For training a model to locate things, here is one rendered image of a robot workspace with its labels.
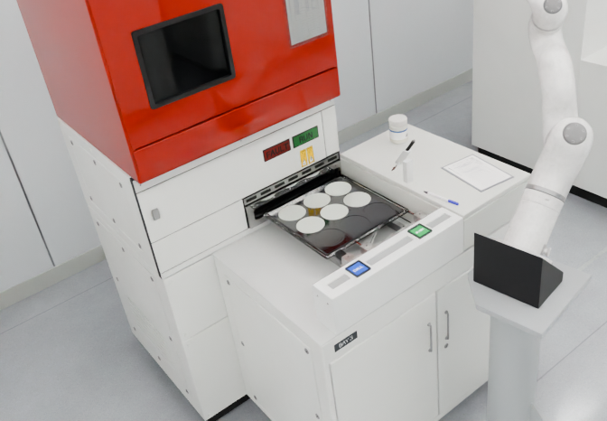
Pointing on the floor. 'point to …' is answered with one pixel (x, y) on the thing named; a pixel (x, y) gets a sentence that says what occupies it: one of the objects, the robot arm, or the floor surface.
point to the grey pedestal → (520, 343)
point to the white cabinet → (366, 352)
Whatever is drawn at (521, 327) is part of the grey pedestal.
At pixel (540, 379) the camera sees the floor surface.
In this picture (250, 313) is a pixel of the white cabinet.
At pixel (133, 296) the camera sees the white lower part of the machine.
